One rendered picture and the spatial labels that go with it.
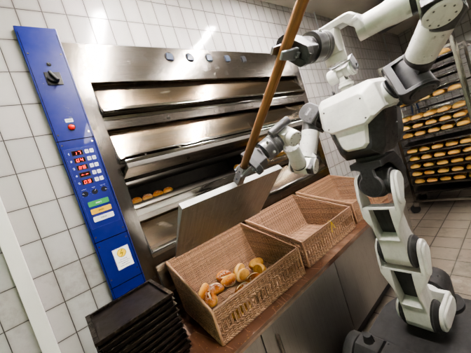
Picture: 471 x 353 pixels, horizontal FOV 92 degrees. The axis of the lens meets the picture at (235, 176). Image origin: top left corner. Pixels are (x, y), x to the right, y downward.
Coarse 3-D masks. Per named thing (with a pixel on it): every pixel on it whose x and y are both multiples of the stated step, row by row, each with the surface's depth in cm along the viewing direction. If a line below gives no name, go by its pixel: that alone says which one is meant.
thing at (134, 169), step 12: (264, 132) 167; (216, 144) 141; (228, 144) 151; (240, 144) 168; (168, 156) 123; (180, 156) 129; (192, 156) 141; (204, 156) 155; (132, 168) 113; (144, 168) 122; (156, 168) 133
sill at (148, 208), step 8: (272, 160) 189; (280, 160) 195; (232, 176) 163; (208, 184) 151; (216, 184) 155; (184, 192) 141; (192, 192) 144; (200, 192) 147; (160, 200) 133; (168, 200) 134; (176, 200) 137; (144, 208) 126; (152, 208) 128
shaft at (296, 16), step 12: (300, 0) 54; (300, 12) 55; (288, 24) 58; (300, 24) 58; (288, 36) 59; (288, 48) 61; (276, 60) 64; (276, 72) 65; (276, 84) 67; (264, 96) 70; (264, 108) 72; (264, 120) 76; (252, 132) 79; (252, 144) 82
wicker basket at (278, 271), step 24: (216, 240) 144; (264, 240) 140; (168, 264) 123; (192, 264) 132; (216, 264) 138; (264, 264) 144; (288, 264) 115; (192, 288) 104; (264, 288) 104; (288, 288) 112; (192, 312) 112; (216, 312) 89; (240, 312) 96; (216, 336) 93
